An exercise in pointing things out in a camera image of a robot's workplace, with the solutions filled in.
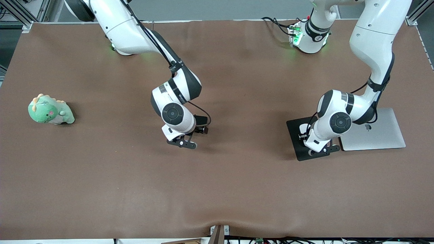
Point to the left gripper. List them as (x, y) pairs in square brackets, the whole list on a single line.
[(302, 133)]

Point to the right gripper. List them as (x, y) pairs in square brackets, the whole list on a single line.
[(199, 126)]

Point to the white computer mouse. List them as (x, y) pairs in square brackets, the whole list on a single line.
[(304, 128)]

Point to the black phone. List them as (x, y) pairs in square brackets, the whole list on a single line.
[(200, 121)]

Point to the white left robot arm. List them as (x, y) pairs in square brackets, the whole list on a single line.
[(373, 40)]

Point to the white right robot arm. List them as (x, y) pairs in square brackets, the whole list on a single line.
[(122, 27)]

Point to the black mouse pad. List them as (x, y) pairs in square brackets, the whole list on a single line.
[(296, 149)]

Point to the brown table cover sheet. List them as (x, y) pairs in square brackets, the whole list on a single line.
[(217, 186)]

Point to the silver laptop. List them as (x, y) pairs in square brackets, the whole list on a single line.
[(390, 135)]

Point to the small green circuit board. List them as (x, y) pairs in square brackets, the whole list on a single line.
[(259, 240)]

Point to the brown cardboard piece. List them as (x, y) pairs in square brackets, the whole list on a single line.
[(186, 242)]

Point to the green dinosaur plush toy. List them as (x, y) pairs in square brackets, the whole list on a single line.
[(44, 112)]

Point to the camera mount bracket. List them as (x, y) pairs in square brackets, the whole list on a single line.
[(217, 237)]

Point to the aluminium frame strut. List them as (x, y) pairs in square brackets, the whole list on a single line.
[(27, 26), (416, 17)]

